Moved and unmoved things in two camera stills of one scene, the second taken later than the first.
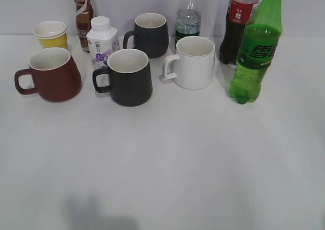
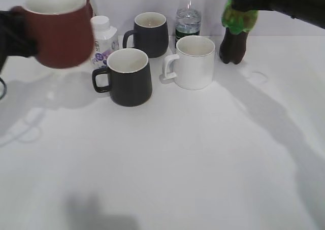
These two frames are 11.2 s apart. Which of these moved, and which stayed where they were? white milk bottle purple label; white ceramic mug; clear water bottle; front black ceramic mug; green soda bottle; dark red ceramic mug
Moved: green soda bottle; dark red ceramic mug
Stayed: white milk bottle purple label; clear water bottle; front black ceramic mug; white ceramic mug
